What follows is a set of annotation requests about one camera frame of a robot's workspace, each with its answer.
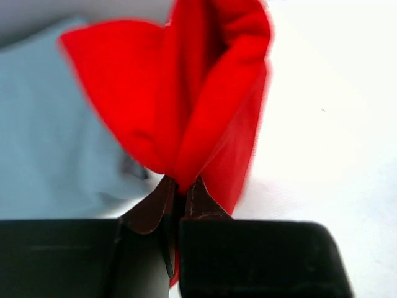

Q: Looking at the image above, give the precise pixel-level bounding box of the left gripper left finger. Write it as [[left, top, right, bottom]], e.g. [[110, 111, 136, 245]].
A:
[[1, 177, 176, 297]]

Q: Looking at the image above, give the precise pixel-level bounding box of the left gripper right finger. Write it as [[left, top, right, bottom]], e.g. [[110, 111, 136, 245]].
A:
[[179, 179, 353, 298]]

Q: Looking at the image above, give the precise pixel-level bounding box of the red t shirt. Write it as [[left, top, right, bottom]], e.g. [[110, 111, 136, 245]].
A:
[[57, 0, 274, 288]]

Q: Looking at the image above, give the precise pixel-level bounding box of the folded light blue t shirt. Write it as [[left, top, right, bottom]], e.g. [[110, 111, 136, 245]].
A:
[[1, 17, 154, 219]]

